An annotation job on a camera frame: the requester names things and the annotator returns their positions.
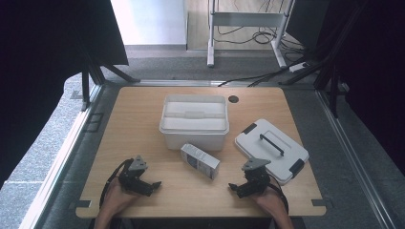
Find black curtain with stand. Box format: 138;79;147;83
285;0;405;177

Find person's right hand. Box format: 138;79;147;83
250;186;288;218

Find tangle of black floor cables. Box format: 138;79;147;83
216;0;305;55

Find dark floor socket plate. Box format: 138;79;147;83
85;112;105;134

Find person's left hand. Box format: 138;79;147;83
100;181;141;220

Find large black curtain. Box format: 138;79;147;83
0;0;130;189

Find white metal stand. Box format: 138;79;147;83
206;0;296;69

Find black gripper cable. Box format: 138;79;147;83
267;181;290;215
98;157;135;209

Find white power strip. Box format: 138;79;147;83
288;61;309;73

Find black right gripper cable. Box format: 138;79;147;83
267;181;290;215

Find long aluminium side rail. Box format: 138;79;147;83
18;83;107;229
314;90;397;229

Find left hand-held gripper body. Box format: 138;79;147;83
117;155;156;198

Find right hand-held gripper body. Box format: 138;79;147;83
236;157;272;199

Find white bin lid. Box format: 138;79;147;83
162;100;227;132

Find white lid with black handle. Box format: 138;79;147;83
234;118;310;186

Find small grey white carton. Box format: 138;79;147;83
180;142;222;181

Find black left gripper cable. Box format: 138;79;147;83
98;157;135;209

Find black cables across floor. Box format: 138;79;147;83
217;55;309;88

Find white plastic storage box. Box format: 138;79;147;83
159;94;230;152

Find aluminium floor rail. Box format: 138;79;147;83
127;78;231;88

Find black stand legs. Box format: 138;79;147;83
80;47;141;112

